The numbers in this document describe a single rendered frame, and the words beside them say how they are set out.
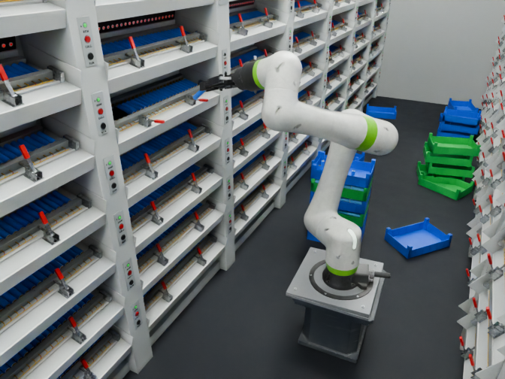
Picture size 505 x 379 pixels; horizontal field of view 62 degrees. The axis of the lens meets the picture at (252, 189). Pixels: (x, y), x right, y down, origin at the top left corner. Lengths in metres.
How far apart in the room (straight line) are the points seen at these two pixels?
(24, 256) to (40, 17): 0.60
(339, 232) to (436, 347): 0.71
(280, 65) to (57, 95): 0.60
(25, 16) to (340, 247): 1.19
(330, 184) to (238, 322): 0.76
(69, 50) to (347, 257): 1.13
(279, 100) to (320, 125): 0.17
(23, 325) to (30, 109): 0.59
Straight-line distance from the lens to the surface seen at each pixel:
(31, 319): 1.36
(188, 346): 1.91
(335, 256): 1.63
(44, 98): 1.17
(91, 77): 1.25
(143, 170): 1.57
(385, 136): 1.48
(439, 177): 3.32
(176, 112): 1.58
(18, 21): 1.12
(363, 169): 2.42
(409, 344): 2.02
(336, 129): 1.35
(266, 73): 1.29
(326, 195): 1.68
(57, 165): 1.25
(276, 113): 1.22
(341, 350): 1.87
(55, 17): 1.18
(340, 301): 1.67
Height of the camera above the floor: 1.43
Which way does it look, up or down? 29 degrees down
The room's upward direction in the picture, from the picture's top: straight up
